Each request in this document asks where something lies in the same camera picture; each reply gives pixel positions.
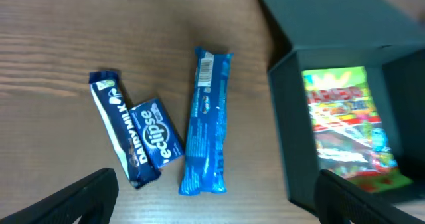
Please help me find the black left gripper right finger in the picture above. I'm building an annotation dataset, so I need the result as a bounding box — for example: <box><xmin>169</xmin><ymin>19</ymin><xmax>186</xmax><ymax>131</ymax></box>
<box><xmin>314</xmin><ymin>169</ymin><xmax>424</xmax><ymax>224</ymax></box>

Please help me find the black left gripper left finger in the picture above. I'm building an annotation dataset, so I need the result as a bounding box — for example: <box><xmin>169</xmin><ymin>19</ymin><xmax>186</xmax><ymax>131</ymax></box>
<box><xmin>1</xmin><ymin>168</ymin><xmax>119</xmax><ymax>224</ymax></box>

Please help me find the gummy worms candy bag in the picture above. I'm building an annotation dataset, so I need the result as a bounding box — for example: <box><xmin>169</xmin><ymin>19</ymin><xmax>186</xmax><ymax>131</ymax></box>
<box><xmin>302</xmin><ymin>66</ymin><xmax>412</xmax><ymax>193</ymax></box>

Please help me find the blue Eclipse mint box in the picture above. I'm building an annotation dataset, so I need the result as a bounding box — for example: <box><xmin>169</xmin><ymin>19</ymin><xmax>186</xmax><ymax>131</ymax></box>
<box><xmin>129</xmin><ymin>98</ymin><xmax>184</xmax><ymax>169</ymax></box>

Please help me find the dark blue Dairy Milk bar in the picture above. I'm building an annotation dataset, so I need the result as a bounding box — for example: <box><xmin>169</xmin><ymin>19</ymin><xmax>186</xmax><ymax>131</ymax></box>
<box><xmin>88</xmin><ymin>70</ymin><xmax>161</xmax><ymax>189</ymax></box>

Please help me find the light blue cookie pack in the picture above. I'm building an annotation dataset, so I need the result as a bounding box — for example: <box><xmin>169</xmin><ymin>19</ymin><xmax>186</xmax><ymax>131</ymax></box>
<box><xmin>179</xmin><ymin>47</ymin><xmax>233</xmax><ymax>196</ymax></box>

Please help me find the dark green open box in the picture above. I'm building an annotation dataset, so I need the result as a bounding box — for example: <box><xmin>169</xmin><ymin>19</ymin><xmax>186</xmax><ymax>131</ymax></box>
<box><xmin>260</xmin><ymin>0</ymin><xmax>424</xmax><ymax>213</ymax></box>

